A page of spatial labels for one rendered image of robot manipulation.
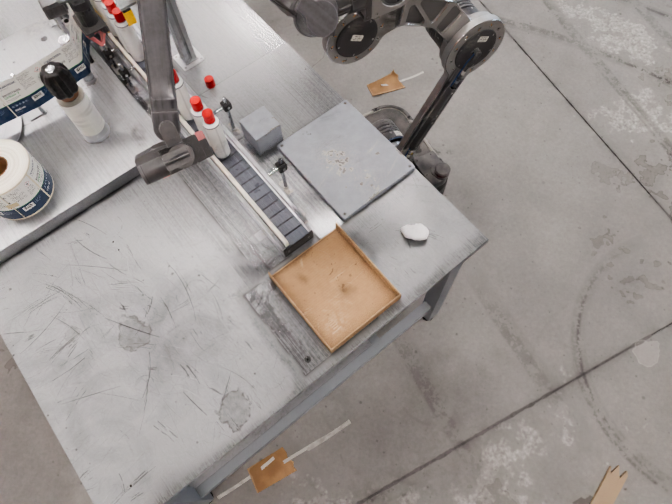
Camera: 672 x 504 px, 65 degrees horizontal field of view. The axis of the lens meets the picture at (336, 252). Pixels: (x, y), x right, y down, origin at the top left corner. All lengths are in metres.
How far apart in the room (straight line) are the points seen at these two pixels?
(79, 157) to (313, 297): 0.91
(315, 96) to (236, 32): 0.43
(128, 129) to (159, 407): 0.92
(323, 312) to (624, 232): 1.74
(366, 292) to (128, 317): 0.71
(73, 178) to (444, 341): 1.60
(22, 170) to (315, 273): 0.91
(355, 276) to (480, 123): 1.59
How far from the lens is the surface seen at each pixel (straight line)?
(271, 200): 1.67
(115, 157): 1.90
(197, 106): 1.67
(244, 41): 2.16
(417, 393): 2.37
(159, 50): 1.24
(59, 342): 1.76
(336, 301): 1.57
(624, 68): 3.47
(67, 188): 1.91
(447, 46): 1.98
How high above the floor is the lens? 2.33
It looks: 66 degrees down
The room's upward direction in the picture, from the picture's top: 5 degrees counter-clockwise
